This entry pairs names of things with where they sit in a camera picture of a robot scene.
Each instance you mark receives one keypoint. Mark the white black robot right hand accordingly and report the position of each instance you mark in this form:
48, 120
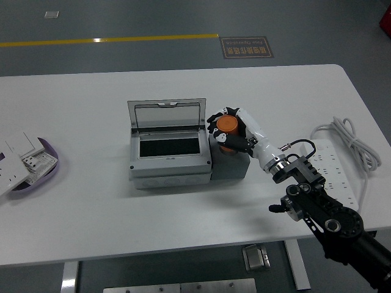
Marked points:
263, 146

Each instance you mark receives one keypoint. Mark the small silver floor plate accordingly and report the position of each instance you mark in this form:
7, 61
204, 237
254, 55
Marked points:
51, 14

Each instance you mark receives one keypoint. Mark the white table leg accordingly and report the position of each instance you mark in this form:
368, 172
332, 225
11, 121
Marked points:
69, 277
297, 265

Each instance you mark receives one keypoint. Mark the large white socket panel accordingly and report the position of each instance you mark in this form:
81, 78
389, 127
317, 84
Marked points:
10, 174

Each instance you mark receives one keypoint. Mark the white socket module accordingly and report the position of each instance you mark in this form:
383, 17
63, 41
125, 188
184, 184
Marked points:
39, 164

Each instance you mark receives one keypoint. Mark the grey cube with round hole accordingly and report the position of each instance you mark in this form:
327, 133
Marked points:
229, 167

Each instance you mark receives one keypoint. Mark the red object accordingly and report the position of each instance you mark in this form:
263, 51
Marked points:
385, 19

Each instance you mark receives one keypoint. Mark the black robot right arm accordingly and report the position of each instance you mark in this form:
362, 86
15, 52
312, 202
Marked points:
342, 219

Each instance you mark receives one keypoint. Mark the grey metal base plate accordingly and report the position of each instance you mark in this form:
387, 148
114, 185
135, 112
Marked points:
218, 287
142, 289

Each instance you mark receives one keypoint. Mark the yellow floor line tape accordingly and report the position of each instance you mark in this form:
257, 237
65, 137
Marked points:
122, 39

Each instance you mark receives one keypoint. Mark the brown floor sign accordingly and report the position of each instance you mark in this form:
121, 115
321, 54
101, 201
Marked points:
247, 47

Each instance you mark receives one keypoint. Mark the purple tray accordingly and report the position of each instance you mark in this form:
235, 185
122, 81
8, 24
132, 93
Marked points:
54, 166

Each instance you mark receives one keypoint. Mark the metal floor socket box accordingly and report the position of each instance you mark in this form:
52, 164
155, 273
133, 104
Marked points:
256, 258

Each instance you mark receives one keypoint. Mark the grey box with clear lid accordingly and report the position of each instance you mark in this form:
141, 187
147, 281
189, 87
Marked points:
169, 164

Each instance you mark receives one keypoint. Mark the orange cylinder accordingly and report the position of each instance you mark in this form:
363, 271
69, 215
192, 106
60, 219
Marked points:
227, 124

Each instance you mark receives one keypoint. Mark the white switch panel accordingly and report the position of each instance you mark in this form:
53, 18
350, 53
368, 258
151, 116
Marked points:
23, 142

